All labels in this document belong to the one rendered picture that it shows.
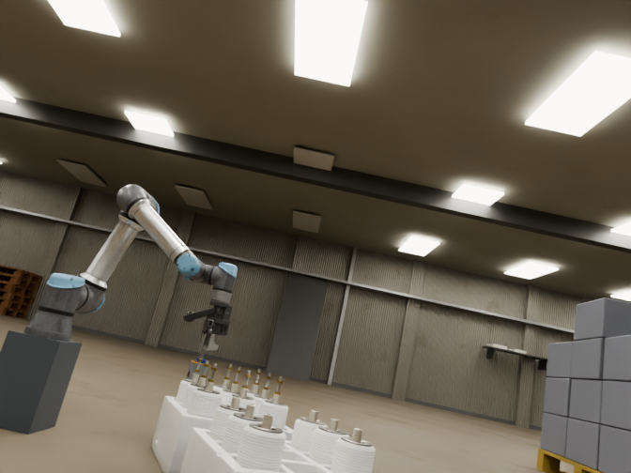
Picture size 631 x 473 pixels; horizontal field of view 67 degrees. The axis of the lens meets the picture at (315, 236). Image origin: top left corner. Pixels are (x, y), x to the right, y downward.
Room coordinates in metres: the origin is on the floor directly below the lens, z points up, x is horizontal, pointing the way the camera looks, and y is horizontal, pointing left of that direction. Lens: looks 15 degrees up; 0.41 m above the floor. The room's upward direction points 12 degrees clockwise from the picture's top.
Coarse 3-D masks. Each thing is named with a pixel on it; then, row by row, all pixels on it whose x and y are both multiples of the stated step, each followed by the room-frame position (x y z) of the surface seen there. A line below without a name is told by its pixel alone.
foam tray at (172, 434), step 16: (160, 416) 1.86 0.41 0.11; (176, 416) 1.61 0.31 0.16; (192, 416) 1.55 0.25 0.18; (160, 432) 1.78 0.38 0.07; (176, 432) 1.55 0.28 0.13; (288, 432) 1.66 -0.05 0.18; (160, 448) 1.71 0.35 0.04; (176, 448) 1.52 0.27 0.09; (160, 464) 1.65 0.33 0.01; (176, 464) 1.53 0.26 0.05
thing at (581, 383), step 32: (576, 320) 3.39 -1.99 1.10; (608, 320) 3.02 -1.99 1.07; (576, 352) 3.36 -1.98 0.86; (608, 352) 2.95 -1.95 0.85; (576, 384) 3.34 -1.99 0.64; (608, 384) 2.93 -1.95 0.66; (544, 416) 3.79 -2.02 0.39; (576, 416) 3.31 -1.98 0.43; (608, 416) 2.91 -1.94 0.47; (544, 448) 3.74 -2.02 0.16; (576, 448) 3.27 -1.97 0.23; (608, 448) 2.90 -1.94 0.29
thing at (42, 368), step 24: (24, 336) 1.68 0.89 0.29; (0, 360) 1.68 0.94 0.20; (24, 360) 1.68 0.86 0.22; (48, 360) 1.68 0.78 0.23; (72, 360) 1.83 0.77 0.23; (0, 384) 1.68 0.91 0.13; (24, 384) 1.68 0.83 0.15; (48, 384) 1.70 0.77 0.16; (0, 408) 1.68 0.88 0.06; (24, 408) 1.68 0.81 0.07; (48, 408) 1.76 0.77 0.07; (24, 432) 1.68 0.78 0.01
